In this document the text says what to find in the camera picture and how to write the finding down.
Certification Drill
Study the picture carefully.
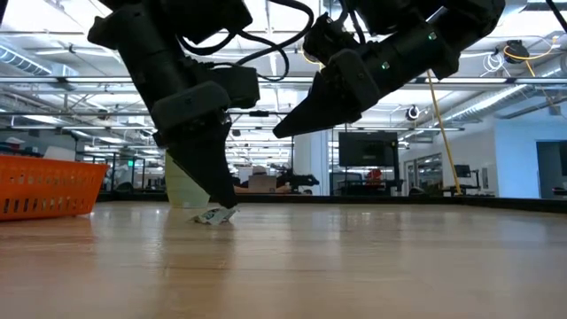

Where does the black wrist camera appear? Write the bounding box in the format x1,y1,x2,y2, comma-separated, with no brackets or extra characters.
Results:
210,65,261,111
303,12,360,61

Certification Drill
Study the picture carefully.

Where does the black left camera cable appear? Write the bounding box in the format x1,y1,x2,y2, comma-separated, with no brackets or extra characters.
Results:
176,0,315,83

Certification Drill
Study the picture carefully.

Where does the small black monitor on stand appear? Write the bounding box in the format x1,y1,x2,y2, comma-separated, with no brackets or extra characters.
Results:
454,164,473,196

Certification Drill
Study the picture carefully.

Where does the yellow hanging cable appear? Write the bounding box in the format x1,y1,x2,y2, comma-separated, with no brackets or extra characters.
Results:
424,70,462,196

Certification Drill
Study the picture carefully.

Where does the large black wall monitor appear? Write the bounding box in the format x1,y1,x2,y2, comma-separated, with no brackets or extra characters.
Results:
338,131,399,168

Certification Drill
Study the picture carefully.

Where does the black metal rig frame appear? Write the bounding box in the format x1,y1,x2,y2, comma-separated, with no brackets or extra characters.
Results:
223,110,296,196

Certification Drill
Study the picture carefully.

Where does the silver ventilation duct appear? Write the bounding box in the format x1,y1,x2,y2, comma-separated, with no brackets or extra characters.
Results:
0,43,79,77

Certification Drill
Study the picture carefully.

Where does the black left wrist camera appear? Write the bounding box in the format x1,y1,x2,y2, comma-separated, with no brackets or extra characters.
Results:
210,65,261,111

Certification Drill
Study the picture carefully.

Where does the grey laptop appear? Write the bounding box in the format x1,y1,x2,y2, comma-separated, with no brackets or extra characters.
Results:
247,175,278,194

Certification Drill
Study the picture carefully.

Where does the pale green sweetener packet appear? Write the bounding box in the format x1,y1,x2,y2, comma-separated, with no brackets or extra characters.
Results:
192,206,238,226

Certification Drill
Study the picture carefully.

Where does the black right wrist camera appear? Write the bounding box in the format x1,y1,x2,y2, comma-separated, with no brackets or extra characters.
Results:
303,12,360,61

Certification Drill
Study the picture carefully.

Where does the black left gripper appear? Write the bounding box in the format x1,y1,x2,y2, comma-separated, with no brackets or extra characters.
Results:
87,4,239,210

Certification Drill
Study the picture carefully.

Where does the orange plastic mesh basket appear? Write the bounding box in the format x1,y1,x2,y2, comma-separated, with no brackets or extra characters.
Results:
0,153,110,222

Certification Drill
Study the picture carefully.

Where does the pale green ceramic mug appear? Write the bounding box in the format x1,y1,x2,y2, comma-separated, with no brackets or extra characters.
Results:
164,152,212,209

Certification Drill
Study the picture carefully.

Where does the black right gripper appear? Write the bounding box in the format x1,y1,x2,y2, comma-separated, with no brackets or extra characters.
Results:
272,26,460,140

